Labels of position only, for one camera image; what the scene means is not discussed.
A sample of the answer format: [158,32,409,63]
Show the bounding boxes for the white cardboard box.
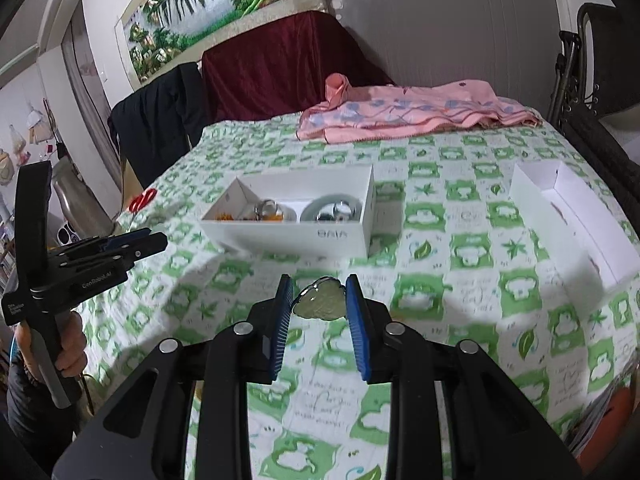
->
[199,162,377,258]

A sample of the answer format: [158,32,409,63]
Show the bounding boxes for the person's left forearm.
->
[5,350,76,461]

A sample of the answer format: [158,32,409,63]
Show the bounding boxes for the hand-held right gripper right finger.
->
[345,274,583,480]

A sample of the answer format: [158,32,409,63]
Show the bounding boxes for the silver ring jewellery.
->
[315,200,353,222]

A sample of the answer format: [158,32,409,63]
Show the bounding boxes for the black jacket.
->
[107,62,206,186]

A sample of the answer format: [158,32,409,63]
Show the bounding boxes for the person's left hand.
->
[12,310,87,386]

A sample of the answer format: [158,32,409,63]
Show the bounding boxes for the green jade bangle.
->
[300,194,362,223]

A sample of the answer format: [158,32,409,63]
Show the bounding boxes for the red scissors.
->
[129,189,157,212]

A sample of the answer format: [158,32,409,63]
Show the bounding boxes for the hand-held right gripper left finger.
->
[52,274,294,480]

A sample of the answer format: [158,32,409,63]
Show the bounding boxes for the pink floral cloth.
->
[296,73,543,145]

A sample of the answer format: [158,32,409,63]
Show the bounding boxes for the dark red cloth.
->
[201,10,396,123]

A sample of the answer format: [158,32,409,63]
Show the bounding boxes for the silver-framed jade gourd pendant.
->
[292,276,348,321]

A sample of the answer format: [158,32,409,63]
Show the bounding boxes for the metal kettle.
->
[50,157,113,241]

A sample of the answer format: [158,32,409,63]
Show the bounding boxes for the green checked tablecloth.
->
[75,110,640,480]

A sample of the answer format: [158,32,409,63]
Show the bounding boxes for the black folding chair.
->
[545,2,640,231]

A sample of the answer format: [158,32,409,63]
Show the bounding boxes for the white box lid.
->
[509,161,640,295]

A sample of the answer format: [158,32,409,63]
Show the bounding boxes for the landscape wall painting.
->
[116,0,292,83]

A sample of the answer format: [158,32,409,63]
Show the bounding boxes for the white jade bangle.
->
[239,197,299,222]

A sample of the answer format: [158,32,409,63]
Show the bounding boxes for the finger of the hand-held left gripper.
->
[60,234,168,271]
[52,228,153,261]

